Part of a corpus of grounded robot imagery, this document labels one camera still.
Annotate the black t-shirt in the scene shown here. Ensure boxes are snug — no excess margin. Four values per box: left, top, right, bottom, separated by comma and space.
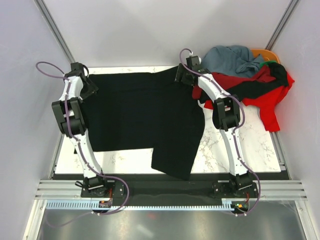
82, 67, 205, 180
197, 62, 288, 106

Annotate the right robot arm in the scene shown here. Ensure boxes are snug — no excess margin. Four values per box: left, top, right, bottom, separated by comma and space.
175, 52, 253, 197

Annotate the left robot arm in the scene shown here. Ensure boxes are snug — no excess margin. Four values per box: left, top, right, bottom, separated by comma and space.
51, 62, 113, 198

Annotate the grey-blue t-shirt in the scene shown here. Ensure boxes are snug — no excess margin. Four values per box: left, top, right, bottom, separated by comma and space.
201, 45, 264, 78

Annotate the green garment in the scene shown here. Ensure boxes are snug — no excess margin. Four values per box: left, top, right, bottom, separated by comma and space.
259, 60, 277, 68

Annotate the orange basket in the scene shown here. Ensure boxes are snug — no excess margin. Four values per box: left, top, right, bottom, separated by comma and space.
250, 48, 280, 64

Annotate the red t-shirt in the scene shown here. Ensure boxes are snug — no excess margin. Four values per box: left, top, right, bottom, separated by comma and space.
191, 67, 296, 132

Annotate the black t-shirt in pile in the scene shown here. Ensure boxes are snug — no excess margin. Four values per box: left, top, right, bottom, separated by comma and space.
197, 62, 288, 106

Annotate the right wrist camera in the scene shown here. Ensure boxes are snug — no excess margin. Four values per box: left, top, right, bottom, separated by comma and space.
189, 53, 202, 65

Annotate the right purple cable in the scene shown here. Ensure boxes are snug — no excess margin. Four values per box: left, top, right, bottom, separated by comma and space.
179, 48, 261, 217

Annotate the purple cable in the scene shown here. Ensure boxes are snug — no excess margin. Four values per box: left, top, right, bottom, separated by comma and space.
35, 60, 131, 218
179, 48, 261, 217

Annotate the left aluminium corner post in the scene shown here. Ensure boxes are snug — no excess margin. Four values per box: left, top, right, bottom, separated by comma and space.
34, 0, 76, 64

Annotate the aluminium corner post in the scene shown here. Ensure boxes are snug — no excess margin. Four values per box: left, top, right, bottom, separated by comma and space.
265, 0, 300, 51
34, 0, 76, 64

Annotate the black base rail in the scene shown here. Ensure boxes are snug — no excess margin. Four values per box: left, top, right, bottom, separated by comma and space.
53, 173, 259, 206

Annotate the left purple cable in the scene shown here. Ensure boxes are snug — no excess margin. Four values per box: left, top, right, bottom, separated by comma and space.
35, 60, 131, 218

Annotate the right aluminium corner post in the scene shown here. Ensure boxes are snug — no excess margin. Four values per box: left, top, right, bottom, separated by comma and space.
265, 0, 300, 51

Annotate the white cable duct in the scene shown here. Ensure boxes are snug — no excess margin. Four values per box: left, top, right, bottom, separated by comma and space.
45, 199, 249, 211

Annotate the aluminium extrusion frame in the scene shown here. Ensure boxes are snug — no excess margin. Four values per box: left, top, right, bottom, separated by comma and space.
23, 132, 320, 240

